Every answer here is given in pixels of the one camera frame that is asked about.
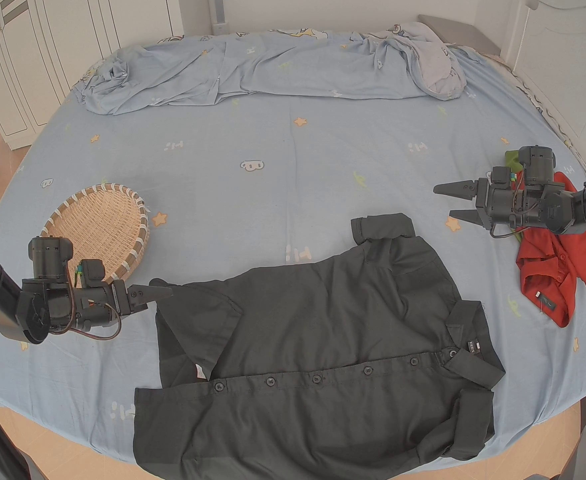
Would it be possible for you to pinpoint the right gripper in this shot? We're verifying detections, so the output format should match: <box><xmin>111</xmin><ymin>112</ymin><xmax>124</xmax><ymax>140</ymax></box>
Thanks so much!
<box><xmin>434</xmin><ymin>178</ymin><xmax>543</xmax><ymax>232</ymax></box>

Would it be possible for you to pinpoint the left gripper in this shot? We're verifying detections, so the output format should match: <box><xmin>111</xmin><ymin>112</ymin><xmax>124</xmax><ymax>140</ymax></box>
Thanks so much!
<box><xmin>74</xmin><ymin>280</ymin><xmax>139</xmax><ymax>330</ymax></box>

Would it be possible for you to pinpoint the black shirt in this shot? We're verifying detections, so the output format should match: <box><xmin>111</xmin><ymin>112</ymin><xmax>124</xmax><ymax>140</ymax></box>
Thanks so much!
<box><xmin>132</xmin><ymin>213</ymin><xmax>506</xmax><ymax>480</ymax></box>

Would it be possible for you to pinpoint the green garment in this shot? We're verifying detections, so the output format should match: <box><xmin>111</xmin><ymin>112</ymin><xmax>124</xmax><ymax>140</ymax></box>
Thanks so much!
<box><xmin>503</xmin><ymin>149</ymin><xmax>528</xmax><ymax>245</ymax></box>

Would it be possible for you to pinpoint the round woven basket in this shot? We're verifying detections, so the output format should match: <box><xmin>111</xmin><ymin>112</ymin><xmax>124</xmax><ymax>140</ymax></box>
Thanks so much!
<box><xmin>39</xmin><ymin>182</ymin><xmax>152</xmax><ymax>289</ymax></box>

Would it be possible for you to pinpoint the red shirt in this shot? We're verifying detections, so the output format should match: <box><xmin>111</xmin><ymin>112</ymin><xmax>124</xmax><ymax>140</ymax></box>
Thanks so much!
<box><xmin>515</xmin><ymin>165</ymin><xmax>586</xmax><ymax>329</ymax></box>

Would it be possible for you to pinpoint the bed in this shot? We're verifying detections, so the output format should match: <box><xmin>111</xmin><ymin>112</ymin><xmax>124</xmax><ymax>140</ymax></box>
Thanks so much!
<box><xmin>0</xmin><ymin>0</ymin><xmax>586</xmax><ymax>479</ymax></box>

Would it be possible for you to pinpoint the pale blue quilt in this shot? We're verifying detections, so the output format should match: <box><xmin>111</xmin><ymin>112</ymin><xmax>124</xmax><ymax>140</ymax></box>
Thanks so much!
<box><xmin>75</xmin><ymin>22</ymin><xmax>468</xmax><ymax>117</ymax></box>

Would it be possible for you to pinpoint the white wardrobe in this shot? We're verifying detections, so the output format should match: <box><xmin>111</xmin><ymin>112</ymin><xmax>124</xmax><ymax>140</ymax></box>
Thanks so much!
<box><xmin>0</xmin><ymin>0</ymin><xmax>185</xmax><ymax>152</ymax></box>

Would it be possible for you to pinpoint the black cable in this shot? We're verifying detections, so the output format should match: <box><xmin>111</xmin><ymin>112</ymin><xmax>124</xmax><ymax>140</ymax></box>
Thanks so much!
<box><xmin>490</xmin><ymin>218</ymin><xmax>526</xmax><ymax>241</ymax></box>
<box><xmin>47</xmin><ymin>312</ymin><xmax>123</xmax><ymax>342</ymax></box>

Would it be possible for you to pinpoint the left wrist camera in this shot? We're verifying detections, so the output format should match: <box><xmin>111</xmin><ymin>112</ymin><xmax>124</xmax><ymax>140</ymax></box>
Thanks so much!
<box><xmin>74</xmin><ymin>259</ymin><xmax>108</xmax><ymax>291</ymax></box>

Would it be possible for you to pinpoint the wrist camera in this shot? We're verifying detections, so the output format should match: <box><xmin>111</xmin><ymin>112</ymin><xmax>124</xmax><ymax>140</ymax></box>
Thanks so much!
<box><xmin>74</xmin><ymin>259</ymin><xmax>108</xmax><ymax>291</ymax></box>
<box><xmin>489</xmin><ymin>166</ymin><xmax>518</xmax><ymax>190</ymax></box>

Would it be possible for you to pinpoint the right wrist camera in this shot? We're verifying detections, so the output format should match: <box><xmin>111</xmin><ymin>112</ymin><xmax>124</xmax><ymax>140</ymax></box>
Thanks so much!
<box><xmin>489</xmin><ymin>166</ymin><xmax>518</xmax><ymax>190</ymax></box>

